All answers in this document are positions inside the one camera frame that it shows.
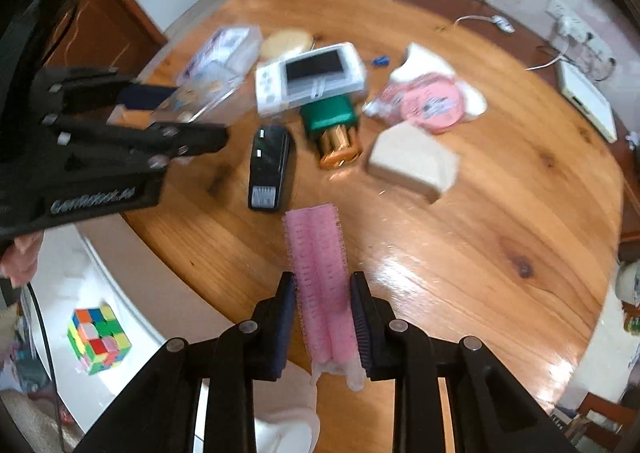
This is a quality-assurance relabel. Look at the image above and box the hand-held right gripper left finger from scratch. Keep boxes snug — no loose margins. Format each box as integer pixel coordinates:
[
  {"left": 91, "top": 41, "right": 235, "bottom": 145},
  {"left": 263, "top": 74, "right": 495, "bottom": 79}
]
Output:
[{"left": 75, "top": 272, "right": 297, "bottom": 453}]

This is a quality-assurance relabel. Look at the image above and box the pink round packet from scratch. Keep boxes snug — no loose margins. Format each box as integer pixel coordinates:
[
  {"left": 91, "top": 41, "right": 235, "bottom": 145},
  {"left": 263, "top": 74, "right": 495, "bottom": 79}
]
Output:
[{"left": 362, "top": 73, "right": 469, "bottom": 135}]

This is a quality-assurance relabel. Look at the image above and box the pink hair roller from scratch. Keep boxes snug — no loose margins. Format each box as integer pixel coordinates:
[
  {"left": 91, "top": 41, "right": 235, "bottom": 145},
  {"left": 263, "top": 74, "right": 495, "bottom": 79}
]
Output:
[
  {"left": 314, "top": 203, "right": 366, "bottom": 392},
  {"left": 283, "top": 207, "right": 333, "bottom": 379}
]

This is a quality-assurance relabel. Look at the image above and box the white charging cable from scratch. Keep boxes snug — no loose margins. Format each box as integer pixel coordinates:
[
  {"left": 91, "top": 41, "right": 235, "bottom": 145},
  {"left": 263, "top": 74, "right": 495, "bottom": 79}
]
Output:
[{"left": 454, "top": 14, "right": 573, "bottom": 72}]

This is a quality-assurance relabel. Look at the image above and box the white power strip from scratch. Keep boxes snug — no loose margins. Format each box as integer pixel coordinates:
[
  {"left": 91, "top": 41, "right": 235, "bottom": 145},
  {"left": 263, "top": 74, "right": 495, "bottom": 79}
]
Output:
[{"left": 545, "top": 0, "right": 617, "bottom": 64}]

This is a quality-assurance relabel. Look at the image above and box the wooden door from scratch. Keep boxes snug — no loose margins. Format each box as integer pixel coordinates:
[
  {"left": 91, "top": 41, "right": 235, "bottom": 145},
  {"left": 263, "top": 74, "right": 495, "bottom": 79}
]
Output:
[{"left": 45, "top": 0, "right": 169, "bottom": 84}]

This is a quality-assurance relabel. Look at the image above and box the wooden chair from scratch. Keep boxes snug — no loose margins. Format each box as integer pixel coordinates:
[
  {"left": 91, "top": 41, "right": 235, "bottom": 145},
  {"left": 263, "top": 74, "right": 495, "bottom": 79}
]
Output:
[{"left": 550, "top": 393, "right": 627, "bottom": 453}]

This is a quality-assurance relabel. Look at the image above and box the beige sponge block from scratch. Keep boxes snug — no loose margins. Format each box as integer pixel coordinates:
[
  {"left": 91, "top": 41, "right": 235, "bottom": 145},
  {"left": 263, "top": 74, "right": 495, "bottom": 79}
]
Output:
[{"left": 367, "top": 125, "right": 460, "bottom": 204}]

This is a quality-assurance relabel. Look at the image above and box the person's left hand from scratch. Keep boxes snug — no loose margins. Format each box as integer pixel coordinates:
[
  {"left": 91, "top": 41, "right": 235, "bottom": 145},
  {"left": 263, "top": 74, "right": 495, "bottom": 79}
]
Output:
[{"left": 0, "top": 234, "right": 42, "bottom": 290}]

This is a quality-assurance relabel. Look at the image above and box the clear plastic box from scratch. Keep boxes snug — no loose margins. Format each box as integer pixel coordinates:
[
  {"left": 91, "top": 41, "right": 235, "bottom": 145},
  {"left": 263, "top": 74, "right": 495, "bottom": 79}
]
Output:
[{"left": 176, "top": 25, "right": 264, "bottom": 122}]

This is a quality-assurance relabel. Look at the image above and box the white set-top box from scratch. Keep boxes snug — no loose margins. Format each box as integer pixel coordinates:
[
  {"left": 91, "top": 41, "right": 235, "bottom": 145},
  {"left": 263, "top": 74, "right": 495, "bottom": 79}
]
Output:
[{"left": 556, "top": 60, "right": 619, "bottom": 143}]

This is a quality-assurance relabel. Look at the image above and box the white handheld game console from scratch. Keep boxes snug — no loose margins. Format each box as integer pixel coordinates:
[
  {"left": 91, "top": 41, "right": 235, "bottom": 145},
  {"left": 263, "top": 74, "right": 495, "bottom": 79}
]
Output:
[{"left": 255, "top": 43, "right": 367, "bottom": 116}]

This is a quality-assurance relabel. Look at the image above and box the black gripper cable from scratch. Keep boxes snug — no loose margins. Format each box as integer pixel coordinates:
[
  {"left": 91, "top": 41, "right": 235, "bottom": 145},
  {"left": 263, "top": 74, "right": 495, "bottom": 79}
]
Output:
[{"left": 22, "top": 283, "right": 66, "bottom": 453}]

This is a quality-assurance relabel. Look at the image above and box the multicoloured puzzle cube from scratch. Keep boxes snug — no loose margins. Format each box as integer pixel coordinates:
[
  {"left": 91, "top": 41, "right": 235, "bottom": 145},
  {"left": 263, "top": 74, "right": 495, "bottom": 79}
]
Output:
[{"left": 67, "top": 304, "right": 133, "bottom": 377}]

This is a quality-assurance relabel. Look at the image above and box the white rounded object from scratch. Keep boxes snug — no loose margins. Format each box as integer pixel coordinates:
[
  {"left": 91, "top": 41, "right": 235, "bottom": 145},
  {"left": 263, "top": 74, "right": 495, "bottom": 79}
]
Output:
[{"left": 254, "top": 363, "right": 322, "bottom": 453}]

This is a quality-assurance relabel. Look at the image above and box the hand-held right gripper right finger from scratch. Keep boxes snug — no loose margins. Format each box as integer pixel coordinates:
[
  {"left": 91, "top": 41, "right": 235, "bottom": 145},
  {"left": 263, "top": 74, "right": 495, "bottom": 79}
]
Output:
[{"left": 349, "top": 272, "right": 573, "bottom": 453}]

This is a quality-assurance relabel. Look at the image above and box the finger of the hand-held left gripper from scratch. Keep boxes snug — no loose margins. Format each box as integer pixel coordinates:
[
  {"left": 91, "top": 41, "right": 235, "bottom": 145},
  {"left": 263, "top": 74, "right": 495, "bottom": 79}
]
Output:
[
  {"left": 34, "top": 67, "right": 175, "bottom": 116},
  {"left": 44, "top": 116, "right": 229, "bottom": 172}
]

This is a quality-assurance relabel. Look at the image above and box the black power adapter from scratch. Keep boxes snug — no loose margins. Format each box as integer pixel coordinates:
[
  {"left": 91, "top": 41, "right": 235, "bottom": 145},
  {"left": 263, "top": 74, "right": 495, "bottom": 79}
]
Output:
[{"left": 247, "top": 125, "right": 292, "bottom": 212}]

